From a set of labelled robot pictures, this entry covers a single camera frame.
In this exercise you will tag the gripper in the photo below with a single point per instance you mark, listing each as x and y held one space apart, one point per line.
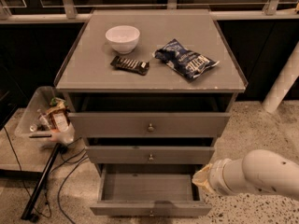
215 175

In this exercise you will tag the grey bottom drawer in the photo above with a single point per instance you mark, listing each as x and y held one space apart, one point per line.
149 190

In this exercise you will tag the grey drawer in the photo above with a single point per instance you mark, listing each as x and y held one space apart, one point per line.
149 190
149 115
150 150

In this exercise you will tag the grey drawer cabinet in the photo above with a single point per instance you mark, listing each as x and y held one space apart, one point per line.
88 70

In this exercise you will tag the grey middle drawer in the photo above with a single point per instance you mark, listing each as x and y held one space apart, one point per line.
150 150

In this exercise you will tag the grey top drawer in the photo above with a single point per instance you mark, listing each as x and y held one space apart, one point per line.
149 115

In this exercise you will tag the blue chip bag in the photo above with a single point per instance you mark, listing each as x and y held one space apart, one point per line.
188 63

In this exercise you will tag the black candy bar wrapper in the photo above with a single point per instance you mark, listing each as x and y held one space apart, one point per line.
130 65

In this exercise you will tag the white diagonal pillar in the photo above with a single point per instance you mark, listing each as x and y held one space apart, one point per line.
283 83

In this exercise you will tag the brown snack packet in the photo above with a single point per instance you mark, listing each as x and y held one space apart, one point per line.
55 118

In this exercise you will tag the white ceramic bowl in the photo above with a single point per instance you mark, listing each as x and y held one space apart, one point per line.
123 38

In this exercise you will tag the clear plastic bin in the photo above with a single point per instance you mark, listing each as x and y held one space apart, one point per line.
32 126

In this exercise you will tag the black metal pole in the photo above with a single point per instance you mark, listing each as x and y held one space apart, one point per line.
28 210

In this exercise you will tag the metal window railing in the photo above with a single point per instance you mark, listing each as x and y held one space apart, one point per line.
54 11

